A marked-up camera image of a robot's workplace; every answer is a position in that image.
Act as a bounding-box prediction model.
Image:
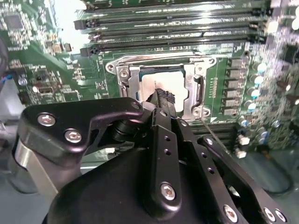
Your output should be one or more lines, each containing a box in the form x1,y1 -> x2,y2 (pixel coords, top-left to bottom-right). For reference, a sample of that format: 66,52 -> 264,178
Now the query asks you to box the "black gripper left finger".
14,88 -> 183,219

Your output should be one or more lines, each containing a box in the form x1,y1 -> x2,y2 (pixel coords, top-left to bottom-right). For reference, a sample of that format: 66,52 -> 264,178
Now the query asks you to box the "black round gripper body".
46,147 -> 222,224

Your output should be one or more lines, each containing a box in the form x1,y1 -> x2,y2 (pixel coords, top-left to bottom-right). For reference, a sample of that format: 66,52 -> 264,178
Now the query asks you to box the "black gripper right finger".
166,91 -> 292,224

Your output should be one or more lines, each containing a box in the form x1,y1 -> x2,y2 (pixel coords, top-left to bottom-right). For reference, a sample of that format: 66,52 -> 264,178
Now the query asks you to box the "thin metal locking lever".
192,106 -> 221,143
105,53 -> 217,73

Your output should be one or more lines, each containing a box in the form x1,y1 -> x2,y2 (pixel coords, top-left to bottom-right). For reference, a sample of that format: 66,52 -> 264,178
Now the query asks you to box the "metal socket cover frame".
116,61 -> 212,121

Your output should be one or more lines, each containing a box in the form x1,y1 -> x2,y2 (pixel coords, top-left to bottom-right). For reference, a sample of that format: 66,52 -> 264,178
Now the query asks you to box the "silver square CPU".
139,69 -> 187,110

